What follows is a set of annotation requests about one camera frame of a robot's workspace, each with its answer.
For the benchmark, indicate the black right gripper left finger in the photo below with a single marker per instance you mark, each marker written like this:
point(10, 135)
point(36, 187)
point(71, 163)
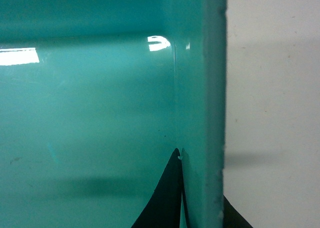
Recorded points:
point(164, 207)

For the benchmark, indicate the teal plastic tray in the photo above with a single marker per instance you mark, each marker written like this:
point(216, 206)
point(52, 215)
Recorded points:
point(95, 95)

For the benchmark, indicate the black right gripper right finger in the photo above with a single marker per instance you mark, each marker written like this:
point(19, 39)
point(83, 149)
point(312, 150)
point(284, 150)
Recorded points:
point(232, 218)

